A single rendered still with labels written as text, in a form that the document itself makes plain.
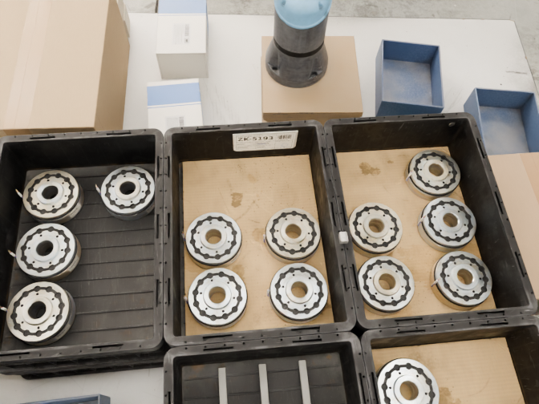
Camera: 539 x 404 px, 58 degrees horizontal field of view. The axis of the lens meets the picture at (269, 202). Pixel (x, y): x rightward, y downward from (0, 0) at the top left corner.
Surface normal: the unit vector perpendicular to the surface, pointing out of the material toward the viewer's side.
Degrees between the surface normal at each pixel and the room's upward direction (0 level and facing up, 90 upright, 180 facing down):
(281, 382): 0
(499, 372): 0
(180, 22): 0
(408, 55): 90
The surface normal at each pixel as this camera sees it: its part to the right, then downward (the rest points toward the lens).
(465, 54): 0.04, -0.44
